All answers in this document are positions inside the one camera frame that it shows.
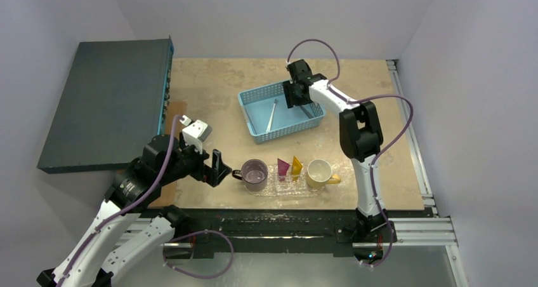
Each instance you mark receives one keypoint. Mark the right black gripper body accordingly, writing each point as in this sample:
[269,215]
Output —
[295,91]

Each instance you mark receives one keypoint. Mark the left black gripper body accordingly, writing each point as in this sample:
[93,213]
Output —
[191,162]

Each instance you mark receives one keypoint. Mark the grey toothbrush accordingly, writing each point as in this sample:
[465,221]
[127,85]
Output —
[308,114]

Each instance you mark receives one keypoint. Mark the purple translucent mug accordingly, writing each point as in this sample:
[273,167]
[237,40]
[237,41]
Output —
[253,174]

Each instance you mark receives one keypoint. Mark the light blue perforated basket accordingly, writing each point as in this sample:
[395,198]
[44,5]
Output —
[256,105]

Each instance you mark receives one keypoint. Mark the pink toothpaste tube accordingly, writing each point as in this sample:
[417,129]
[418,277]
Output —
[282,169]

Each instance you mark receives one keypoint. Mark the yellow toothpaste tube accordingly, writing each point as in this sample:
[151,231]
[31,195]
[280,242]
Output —
[296,169]

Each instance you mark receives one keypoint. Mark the clear textured oval tray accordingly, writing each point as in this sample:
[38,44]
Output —
[291,186]

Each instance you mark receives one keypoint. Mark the yellow mug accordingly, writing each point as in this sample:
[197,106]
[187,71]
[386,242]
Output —
[319,173]

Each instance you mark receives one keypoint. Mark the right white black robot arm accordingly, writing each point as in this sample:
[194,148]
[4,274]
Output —
[360,137]

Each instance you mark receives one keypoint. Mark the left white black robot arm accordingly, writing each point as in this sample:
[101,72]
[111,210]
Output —
[97,260]

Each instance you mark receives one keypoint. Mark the dark grey flat box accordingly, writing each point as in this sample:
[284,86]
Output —
[113,103]

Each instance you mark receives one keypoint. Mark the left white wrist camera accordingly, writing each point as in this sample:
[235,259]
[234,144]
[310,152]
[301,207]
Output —
[195,132]

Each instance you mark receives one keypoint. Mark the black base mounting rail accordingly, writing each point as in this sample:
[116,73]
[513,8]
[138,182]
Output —
[275,231]

